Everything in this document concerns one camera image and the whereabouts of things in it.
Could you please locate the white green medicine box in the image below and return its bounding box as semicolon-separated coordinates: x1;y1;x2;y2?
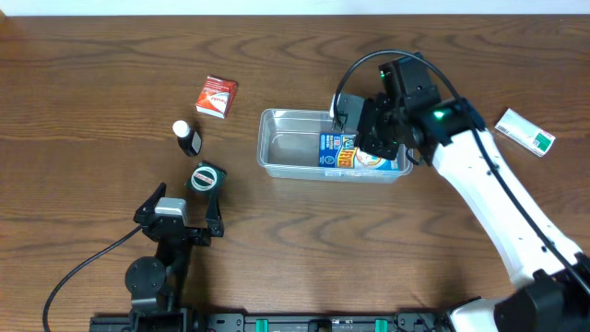
494;108;556;157

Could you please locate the blue Kool Fever box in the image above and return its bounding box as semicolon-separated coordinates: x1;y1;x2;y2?
318;133;399;171

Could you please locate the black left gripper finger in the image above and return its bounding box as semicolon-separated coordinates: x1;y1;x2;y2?
133;183;167;221
206;182;225;237

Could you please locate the green ointment box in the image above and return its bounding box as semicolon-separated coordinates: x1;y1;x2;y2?
185;161;227;196

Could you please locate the black mounting rail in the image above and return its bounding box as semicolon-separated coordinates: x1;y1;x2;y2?
88;313;453;332

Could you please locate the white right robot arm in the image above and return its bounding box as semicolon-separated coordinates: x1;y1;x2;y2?
358;50;589;331

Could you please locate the clear plastic container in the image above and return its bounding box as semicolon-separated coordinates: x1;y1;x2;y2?
257;109;412;184

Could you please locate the red Panadol box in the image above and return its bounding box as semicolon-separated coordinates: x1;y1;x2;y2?
195;76;238;119

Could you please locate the dark syrup bottle white cap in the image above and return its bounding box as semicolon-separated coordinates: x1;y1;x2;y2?
172;120;202;157

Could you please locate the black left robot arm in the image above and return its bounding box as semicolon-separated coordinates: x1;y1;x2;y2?
124;183;225;331

